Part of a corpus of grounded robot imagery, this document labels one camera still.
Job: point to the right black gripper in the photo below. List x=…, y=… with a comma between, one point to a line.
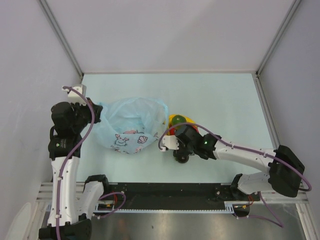
x=181, y=149

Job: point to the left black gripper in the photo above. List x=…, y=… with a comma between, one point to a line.
x=97, y=110

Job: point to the dark mangosteen with green leaves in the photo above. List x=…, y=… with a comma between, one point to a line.
x=182, y=159

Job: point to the green fake fruit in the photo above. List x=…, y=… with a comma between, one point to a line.
x=177, y=119

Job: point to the light blue plastic bag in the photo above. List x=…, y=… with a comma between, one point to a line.
x=131, y=124

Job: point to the red fake apple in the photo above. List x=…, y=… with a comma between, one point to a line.
x=172, y=131

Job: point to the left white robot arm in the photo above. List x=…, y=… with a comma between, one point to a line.
x=71, y=217

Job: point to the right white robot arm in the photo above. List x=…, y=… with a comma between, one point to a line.
x=279, y=169

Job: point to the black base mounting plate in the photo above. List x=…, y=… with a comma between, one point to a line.
x=143, y=193

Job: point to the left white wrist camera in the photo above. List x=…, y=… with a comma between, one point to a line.
x=76, y=94

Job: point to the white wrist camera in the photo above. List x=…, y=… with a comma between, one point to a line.
x=169, y=142
x=76, y=94

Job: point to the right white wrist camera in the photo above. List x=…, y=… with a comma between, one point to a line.
x=169, y=142

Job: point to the white slotted cable duct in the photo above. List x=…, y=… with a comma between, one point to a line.
x=173, y=207

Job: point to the aluminium frame right rail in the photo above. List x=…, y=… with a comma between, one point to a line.
x=266, y=103

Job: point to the aluminium frame rail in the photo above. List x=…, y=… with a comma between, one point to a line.
x=266, y=103
x=46, y=190

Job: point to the aluminium frame front rail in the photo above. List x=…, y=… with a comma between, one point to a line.
x=46, y=190

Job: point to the left aluminium corner post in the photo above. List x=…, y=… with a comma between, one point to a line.
x=50, y=16

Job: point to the aluminium corner post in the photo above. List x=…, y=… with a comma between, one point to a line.
x=50, y=16
x=278, y=36

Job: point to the right aluminium corner post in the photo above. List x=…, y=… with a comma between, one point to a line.
x=278, y=36

